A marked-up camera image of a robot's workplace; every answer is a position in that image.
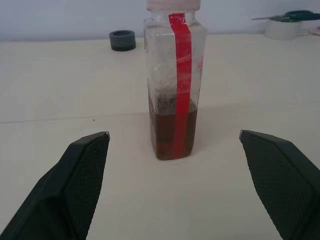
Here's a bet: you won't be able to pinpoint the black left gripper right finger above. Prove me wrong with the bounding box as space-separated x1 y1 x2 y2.
239 129 320 240

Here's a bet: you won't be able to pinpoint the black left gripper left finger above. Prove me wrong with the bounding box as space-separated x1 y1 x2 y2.
0 131 111 240

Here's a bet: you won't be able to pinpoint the clear bottle with red tape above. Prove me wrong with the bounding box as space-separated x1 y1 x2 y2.
143 7 208 162

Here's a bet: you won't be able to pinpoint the white tape roll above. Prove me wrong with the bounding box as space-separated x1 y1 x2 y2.
264 19 304 41

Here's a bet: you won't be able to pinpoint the black round lid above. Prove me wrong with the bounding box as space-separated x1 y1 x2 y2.
109 29 137 52

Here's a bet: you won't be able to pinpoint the blue handled scissors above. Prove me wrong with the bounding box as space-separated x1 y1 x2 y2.
251 10 320 22

